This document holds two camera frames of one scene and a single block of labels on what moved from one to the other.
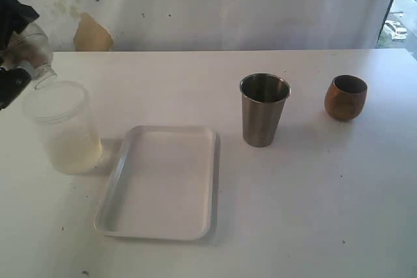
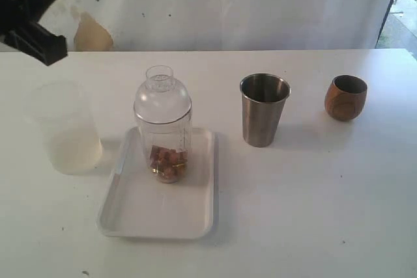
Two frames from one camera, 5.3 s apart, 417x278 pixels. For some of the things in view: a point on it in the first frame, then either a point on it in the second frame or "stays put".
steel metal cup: x=263 y=97 stays put
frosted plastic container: x=64 y=110 stays put
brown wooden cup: x=345 y=97 stays put
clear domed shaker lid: x=32 y=49 to x=161 y=99
